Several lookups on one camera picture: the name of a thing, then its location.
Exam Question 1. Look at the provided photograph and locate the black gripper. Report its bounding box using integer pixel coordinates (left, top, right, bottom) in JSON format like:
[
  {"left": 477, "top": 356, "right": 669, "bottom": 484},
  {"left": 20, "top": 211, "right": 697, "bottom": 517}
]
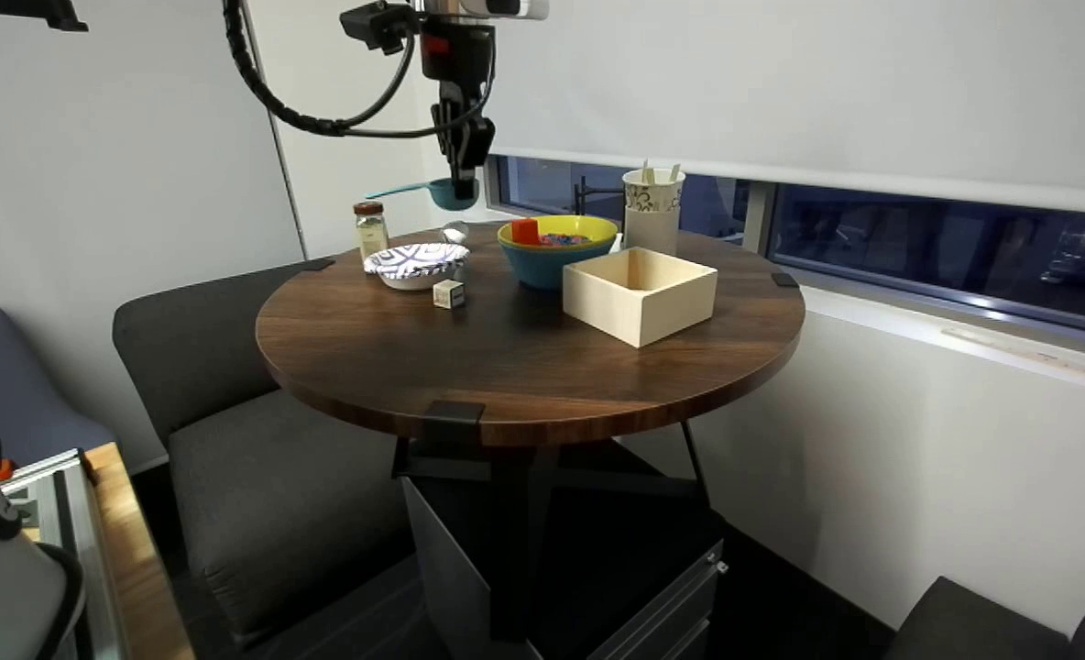
[{"left": 421, "top": 19, "right": 502, "bottom": 204}]

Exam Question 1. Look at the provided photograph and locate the blue measuring spoon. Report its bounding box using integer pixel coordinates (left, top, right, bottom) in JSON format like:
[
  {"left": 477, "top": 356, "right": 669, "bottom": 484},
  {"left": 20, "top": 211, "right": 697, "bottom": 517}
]
[{"left": 364, "top": 172, "right": 479, "bottom": 216}]

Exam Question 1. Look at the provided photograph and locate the patterned paper plate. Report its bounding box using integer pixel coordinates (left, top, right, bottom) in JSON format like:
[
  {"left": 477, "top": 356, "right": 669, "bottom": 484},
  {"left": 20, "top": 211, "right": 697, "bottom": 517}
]
[{"left": 364, "top": 238, "right": 471, "bottom": 297}]

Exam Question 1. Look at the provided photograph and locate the small cream cube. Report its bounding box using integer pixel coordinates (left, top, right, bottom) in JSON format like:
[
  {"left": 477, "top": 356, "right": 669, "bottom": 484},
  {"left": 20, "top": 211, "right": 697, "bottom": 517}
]
[{"left": 430, "top": 276, "right": 470, "bottom": 313}]

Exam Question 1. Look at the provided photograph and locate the yellow and blue bowl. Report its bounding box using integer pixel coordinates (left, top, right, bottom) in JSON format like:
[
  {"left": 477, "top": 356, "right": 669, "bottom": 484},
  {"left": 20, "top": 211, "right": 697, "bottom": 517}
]
[{"left": 490, "top": 211, "right": 624, "bottom": 293}]

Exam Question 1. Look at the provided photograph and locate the round dark wooden table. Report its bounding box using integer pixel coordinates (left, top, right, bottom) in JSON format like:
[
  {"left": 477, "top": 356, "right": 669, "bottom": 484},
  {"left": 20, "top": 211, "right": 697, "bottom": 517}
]
[{"left": 253, "top": 216, "right": 810, "bottom": 644}]

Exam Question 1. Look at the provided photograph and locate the light wooden square box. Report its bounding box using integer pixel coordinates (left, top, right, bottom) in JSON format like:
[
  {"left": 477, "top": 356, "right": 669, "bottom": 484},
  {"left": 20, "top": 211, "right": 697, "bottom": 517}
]
[{"left": 556, "top": 241, "right": 721, "bottom": 353}]

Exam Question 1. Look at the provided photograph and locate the black sofa seat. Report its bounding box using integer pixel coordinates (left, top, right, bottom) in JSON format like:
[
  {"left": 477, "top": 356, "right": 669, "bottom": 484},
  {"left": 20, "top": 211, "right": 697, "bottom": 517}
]
[{"left": 110, "top": 258, "right": 334, "bottom": 447}]

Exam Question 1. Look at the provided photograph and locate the white roller window blind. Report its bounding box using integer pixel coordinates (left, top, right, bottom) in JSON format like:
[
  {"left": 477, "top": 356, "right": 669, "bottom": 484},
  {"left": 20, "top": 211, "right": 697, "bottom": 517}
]
[{"left": 486, "top": 0, "right": 1085, "bottom": 220}]

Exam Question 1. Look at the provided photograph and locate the dark grey sofa seat cushion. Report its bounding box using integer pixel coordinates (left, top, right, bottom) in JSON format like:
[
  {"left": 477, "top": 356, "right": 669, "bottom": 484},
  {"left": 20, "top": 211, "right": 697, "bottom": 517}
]
[{"left": 165, "top": 386, "right": 421, "bottom": 653}]

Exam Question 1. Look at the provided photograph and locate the grey cabinet under table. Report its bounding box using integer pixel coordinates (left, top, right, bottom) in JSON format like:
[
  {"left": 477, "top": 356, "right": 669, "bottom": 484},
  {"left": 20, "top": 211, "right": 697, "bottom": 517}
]
[{"left": 397, "top": 469, "right": 732, "bottom": 660}]

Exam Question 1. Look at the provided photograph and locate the grey blue chair seat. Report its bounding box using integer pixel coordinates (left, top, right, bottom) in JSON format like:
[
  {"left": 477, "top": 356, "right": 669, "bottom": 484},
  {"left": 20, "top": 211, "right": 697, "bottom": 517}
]
[{"left": 0, "top": 285, "right": 119, "bottom": 474}]

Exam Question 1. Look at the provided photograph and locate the wooden robot stand edge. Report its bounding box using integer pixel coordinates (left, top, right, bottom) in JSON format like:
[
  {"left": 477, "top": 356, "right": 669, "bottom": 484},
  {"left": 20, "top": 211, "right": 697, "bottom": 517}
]
[{"left": 78, "top": 439, "right": 200, "bottom": 660}]

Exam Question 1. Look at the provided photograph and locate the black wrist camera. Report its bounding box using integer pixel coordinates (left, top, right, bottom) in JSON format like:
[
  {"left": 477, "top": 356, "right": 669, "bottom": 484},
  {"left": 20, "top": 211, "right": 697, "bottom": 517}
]
[{"left": 337, "top": 0, "right": 424, "bottom": 57}]

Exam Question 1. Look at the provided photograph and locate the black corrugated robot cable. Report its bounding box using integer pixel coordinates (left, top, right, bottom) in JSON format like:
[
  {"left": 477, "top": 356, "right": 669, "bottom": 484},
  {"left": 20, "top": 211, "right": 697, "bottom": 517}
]
[{"left": 221, "top": 0, "right": 449, "bottom": 139}]

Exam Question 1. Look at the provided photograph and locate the dark window with frame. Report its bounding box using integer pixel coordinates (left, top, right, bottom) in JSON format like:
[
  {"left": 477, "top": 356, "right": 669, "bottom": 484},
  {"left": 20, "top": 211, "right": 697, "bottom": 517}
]
[{"left": 486, "top": 150, "right": 1085, "bottom": 343}]

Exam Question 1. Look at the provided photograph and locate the aluminium robot stand frame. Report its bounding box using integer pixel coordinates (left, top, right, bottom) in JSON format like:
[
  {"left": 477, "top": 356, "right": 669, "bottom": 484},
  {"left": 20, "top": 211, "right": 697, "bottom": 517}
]
[{"left": 0, "top": 447, "right": 93, "bottom": 596}]

